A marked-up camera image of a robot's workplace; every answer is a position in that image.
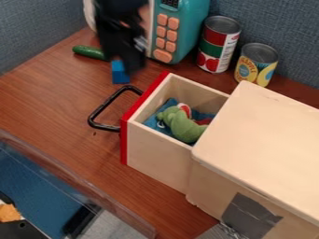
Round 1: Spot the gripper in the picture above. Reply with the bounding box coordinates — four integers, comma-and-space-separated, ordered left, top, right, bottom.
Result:
93, 12, 147, 77

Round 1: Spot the green toy cucumber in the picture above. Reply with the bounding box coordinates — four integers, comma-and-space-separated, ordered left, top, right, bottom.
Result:
71, 45, 109, 62

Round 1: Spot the toy microwave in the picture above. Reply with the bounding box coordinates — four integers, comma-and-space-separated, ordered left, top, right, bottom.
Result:
82, 0, 213, 65

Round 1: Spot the green plush toy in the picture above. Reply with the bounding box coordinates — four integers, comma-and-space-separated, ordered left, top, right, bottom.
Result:
155, 103, 210, 145

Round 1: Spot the drawer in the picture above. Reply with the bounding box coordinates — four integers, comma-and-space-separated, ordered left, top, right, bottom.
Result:
86, 70, 231, 195

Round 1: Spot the blue block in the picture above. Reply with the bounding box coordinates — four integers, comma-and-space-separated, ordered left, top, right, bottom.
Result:
109, 59, 132, 85

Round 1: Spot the blue cloth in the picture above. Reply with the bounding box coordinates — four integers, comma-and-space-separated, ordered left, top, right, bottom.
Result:
142, 97, 217, 147

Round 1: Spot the red and green can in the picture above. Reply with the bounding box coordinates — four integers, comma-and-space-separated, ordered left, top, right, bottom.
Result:
194, 15, 243, 75

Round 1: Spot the yellow can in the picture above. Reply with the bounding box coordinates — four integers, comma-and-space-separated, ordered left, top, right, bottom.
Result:
232, 42, 281, 88

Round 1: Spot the cabinet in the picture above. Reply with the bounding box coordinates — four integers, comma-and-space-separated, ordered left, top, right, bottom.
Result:
184, 80, 319, 239

